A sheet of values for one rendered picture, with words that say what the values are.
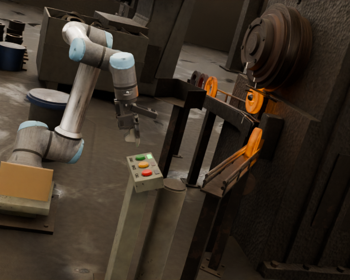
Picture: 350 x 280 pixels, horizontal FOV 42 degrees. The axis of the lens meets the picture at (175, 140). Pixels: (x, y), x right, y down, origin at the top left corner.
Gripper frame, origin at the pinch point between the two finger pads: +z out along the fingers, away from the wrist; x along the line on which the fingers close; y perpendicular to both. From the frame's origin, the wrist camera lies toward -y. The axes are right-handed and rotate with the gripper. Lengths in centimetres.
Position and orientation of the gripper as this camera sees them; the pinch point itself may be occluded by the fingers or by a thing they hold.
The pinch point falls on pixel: (138, 143)
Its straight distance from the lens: 187.6
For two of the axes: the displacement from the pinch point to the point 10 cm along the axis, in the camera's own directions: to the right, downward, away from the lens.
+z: 0.9, 9.2, 3.9
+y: -9.7, 1.7, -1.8
